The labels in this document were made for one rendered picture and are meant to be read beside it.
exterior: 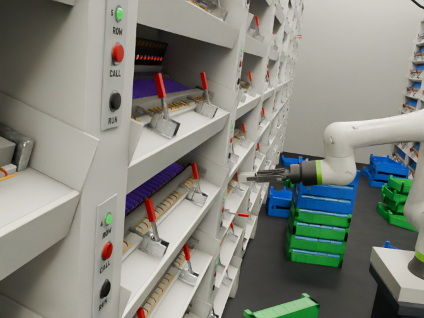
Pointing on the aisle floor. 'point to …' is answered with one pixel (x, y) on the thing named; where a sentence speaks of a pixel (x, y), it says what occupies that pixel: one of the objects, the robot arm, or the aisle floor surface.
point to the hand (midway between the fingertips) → (247, 176)
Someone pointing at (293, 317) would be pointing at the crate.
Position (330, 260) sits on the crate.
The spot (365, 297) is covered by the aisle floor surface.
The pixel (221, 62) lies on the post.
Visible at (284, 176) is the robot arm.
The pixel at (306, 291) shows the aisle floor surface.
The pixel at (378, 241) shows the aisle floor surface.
